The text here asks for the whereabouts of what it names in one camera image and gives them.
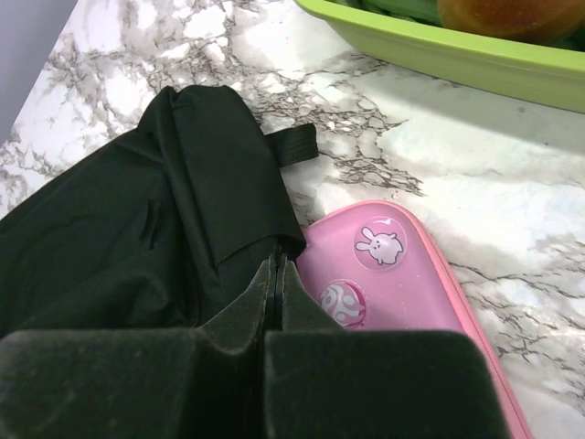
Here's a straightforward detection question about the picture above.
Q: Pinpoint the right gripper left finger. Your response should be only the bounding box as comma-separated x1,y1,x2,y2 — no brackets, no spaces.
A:
1,259,276,438

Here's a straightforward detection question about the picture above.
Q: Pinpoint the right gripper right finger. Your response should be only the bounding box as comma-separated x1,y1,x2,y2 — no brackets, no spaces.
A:
263,258,510,438

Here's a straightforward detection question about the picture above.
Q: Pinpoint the pink pencil case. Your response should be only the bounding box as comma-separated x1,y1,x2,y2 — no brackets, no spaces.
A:
296,200,532,438

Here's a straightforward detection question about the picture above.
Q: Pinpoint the black student backpack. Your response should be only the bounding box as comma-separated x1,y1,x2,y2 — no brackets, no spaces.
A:
1,85,318,334

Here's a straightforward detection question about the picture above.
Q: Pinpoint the green vegetable tray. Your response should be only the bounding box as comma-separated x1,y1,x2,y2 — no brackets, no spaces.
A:
298,1,584,112

